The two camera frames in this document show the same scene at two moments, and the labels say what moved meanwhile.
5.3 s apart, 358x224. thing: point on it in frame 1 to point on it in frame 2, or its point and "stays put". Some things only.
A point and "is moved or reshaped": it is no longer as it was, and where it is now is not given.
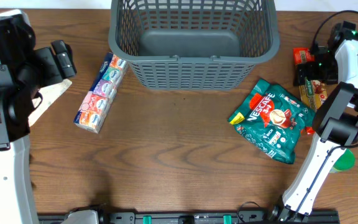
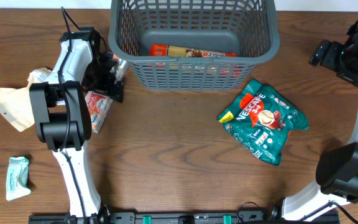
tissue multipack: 96,102 stays put
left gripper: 63,59 to 111,79
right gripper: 304,73 to 327,53
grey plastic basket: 193,44 stays put
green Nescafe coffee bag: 272,117 is moved or reshaped
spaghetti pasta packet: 314,94 to 164,50
